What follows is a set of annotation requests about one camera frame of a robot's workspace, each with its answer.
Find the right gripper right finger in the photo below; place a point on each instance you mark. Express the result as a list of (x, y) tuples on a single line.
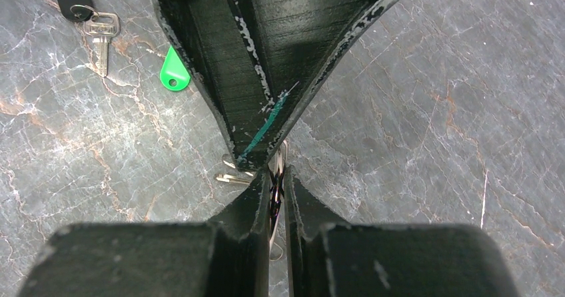
[(328, 256)]

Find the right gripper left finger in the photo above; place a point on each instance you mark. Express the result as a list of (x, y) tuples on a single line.
[(226, 255)]

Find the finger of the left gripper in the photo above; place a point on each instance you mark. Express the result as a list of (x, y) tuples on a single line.
[(293, 46), (218, 41)]

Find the key with green tag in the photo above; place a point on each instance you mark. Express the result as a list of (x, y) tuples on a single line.
[(174, 76)]

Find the keyring with bunch of keys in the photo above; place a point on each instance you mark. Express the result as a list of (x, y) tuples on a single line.
[(276, 191)]

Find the key with black tag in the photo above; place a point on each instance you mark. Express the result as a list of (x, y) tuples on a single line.
[(101, 26)]

